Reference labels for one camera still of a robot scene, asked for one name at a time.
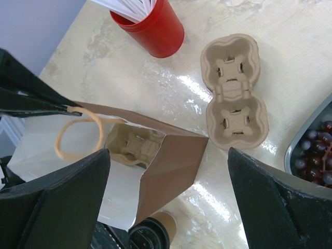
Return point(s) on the brown paper bag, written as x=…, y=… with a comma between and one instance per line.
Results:
x=151, y=162

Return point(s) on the brown paper coffee cup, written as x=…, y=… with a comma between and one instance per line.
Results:
x=167, y=226

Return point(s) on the single pulp cup carrier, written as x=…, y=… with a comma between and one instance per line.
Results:
x=131, y=145

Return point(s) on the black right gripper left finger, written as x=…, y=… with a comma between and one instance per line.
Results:
x=58, y=210

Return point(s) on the grey fruit tray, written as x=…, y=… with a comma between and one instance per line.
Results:
x=321, y=114

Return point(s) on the red straw holder cup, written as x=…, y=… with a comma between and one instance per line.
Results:
x=161, y=33

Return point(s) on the black coffee cup lid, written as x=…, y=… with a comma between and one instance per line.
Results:
x=149, y=234

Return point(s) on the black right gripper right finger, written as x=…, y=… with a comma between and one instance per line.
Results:
x=279, y=210

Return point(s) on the bunch of dark red grapes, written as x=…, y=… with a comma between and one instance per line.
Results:
x=313, y=162

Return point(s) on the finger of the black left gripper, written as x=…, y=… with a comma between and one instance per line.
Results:
x=22, y=106
x=16, y=77

